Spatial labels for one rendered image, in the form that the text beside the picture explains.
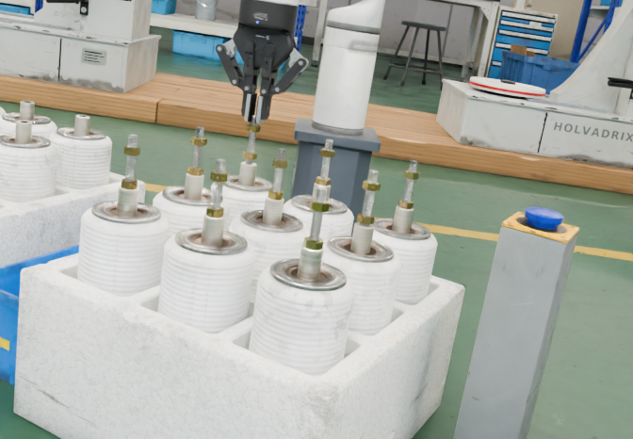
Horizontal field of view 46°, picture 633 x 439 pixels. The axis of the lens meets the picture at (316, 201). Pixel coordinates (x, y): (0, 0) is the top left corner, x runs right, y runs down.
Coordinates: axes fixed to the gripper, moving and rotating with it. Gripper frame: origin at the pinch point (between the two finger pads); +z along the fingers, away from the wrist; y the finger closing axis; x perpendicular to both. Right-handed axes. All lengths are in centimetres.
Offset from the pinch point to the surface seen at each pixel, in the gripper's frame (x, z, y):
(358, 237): -18.2, 9.0, 19.8
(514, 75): 442, 15, 33
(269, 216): -15.5, 9.6, 8.6
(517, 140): 190, 24, 39
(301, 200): -2.9, 10.4, 9.0
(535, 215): -15.7, 3.0, 37.6
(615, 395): 18, 36, 57
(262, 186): -0.8, 10.4, 2.6
